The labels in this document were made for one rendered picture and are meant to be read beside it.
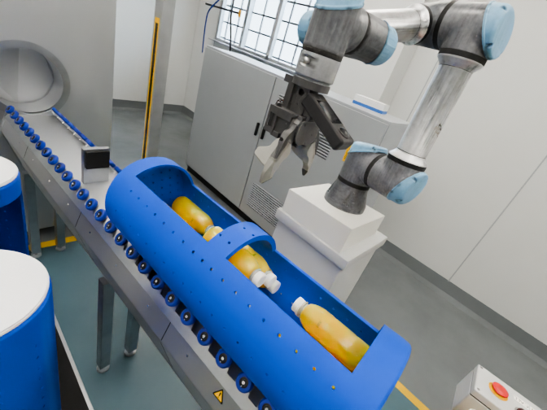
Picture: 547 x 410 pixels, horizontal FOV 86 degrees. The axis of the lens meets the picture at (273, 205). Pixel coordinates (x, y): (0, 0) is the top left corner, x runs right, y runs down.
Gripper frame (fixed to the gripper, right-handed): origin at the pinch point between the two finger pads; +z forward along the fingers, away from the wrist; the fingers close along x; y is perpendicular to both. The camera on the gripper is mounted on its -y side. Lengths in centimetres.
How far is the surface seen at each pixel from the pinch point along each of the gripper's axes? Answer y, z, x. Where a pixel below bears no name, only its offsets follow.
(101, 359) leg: 59, 129, 9
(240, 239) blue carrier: 4.8, 18.2, 2.9
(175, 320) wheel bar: 12, 49, 11
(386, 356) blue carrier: -33.6, 18.0, 1.3
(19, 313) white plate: 24, 38, 41
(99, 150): 89, 34, 1
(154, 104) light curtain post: 103, 17, -29
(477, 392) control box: -54, 31, -26
